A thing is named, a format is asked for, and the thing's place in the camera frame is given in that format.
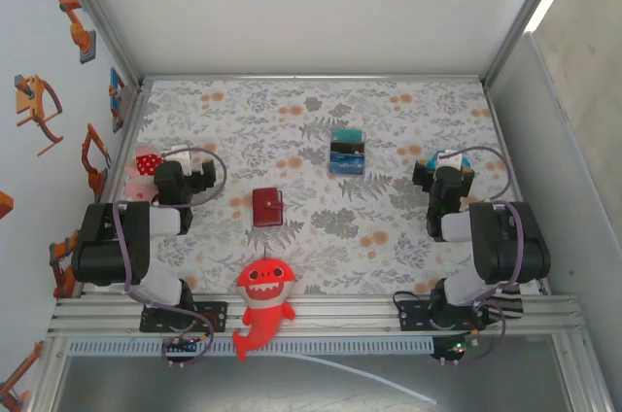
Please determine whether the aluminium side rail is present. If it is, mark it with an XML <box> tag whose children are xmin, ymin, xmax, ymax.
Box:
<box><xmin>96</xmin><ymin>83</ymin><xmax>151</xmax><ymax>212</ymax></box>

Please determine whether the aluminium frame post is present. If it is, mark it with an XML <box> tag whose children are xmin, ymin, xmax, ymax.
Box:
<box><xmin>51</xmin><ymin>0</ymin><xmax>146</xmax><ymax>87</ymax></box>
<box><xmin>479</xmin><ymin>0</ymin><xmax>575</xmax><ymax>90</ymax></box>

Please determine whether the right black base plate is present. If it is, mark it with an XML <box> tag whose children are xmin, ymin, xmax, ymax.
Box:
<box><xmin>397</xmin><ymin>298</ymin><xmax>487</xmax><ymax>334</ymax></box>

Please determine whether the blue card box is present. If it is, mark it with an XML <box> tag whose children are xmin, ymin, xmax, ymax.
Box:
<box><xmin>328</xmin><ymin>127</ymin><xmax>367</xmax><ymax>178</ymax></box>

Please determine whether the wide aluminium frame rail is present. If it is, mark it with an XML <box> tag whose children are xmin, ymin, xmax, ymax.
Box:
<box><xmin>47</xmin><ymin>292</ymin><xmax>587</xmax><ymax>338</ymax></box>

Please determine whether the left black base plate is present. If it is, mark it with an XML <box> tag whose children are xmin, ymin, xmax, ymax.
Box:
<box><xmin>139</xmin><ymin>301</ymin><xmax>229</xmax><ymax>334</ymax></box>

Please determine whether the black white striped pouch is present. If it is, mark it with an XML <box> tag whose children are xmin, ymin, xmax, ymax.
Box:
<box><xmin>485</xmin><ymin>285</ymin><xmax>525</xmax><ymax>321</ymax></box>

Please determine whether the blue alarm clock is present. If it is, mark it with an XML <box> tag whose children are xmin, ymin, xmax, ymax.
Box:
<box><xmin>425</xmin><ymin>150</ymin><xmax>473</xmax><ymax>173</ymax></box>

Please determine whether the small circuit board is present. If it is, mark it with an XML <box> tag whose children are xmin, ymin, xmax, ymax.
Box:
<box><xmin>431</xmin><ymin>333</ymin><xmax>480</xmax><ymax>363</ymax></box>
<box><xmin>162</xmin><ymin>335</ymin><xmax>201</xmax><ymax>354</ymax></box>

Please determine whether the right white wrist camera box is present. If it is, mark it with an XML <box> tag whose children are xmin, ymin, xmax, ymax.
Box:
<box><xmin>435</xmin><ymin>150</ymin><xmax>466</xmax><ymax>171</ymax></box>

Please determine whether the thin aluminium frame rail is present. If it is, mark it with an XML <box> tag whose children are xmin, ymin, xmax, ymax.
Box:
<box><xmin>140</xmin><ymin>73</ymin><xmax>487</xmax><ymax>84</ymax></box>

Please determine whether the red shark plush toy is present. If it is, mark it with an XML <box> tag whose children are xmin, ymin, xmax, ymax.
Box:
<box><xmin>231</xmin><ymin>246</ymin><xmax>297</xmax><ymax>362</ymax></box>

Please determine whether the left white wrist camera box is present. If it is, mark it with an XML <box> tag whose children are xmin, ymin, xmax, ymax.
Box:
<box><xmin>164</xmin><ymin>144</ymin><xmax>203</xmax><ymax>175</ymax></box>

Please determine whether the blue wave print card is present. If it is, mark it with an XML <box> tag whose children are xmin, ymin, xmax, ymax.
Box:
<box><xmin>328</xmin><ymin>152</ymin><xmax>366</xmax><ymax>176</ymax></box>

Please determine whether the left small circuit board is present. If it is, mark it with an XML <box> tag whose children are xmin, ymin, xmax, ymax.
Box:
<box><xmin>162</xmin><ymin>335</ymin><xmax>201</xmax><ymax>354</ymax></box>

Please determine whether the red card holder wallet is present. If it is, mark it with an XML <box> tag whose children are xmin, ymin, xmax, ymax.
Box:
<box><xmin>252</xmin><ymin>187</ymin><xmax>285</xmax><ymax>228</ymax></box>

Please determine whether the blue orange machine wall sticker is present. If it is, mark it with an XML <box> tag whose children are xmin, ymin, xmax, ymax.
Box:
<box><xmin>109</xmin><ymin>66</ymin><xmax>126</xmax><ymax>134</ymax></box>

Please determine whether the black card white print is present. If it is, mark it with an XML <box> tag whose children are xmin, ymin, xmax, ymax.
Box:
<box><xmin>329</xmin><ymin>138</ymin><xmax>366</xmax><ymax>155</ymax></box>

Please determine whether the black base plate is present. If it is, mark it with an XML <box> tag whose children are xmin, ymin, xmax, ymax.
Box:
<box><xmin>397</xmin><ymin>298</ymin><xmax>487</xmax><ymax>334</ymax></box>
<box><xmin>139</xmin><ymin>301</ymin><xmax>229</xmax><ymax>334</ymax></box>

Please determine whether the grey slotted cable duct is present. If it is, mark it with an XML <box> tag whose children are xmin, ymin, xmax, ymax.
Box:
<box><xmin>65</xmin><ymin>337</ymin><xmax>436</xmax><ymax>357</ymax></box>

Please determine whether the floral pattern table mat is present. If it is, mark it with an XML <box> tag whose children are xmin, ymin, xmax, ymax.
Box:
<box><xmin>94</xmin><ymin>79</ymin><xmax>549</xmax><ymax>296</ymax></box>

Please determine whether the right small circuit board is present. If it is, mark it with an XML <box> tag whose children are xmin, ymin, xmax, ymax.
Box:
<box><xmin>431</xmin><ymin>333</ymin><xmax>480</xmax><ymax>363</ymax></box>

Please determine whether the pink pig plush toy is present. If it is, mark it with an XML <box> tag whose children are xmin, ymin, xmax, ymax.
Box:
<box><xmin>123</xmin><ymin>144</ymin><xmax>169</xmax><ymax>203</ymax></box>

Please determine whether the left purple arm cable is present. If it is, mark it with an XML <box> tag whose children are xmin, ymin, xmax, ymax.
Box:
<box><xmin>112</xmin><ymin>147</ymin><xmax>228</xmax><ymax>369</ymax></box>

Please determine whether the orange claw wall sticker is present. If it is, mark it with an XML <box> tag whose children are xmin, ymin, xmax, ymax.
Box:
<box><xmin>13</xmin><ymin>74</ymin><xmax>64</xmax><ymax>156</ymax></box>

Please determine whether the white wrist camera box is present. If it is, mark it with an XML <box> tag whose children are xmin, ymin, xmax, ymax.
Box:
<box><xmin>435</xmin><ymin>150</ymin><xmax>466</xmax><ymax>171</ymax></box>
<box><xmin>164</xmin><ymin>144</ymin><xmax>203</xmax><ymax>175</ymax></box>

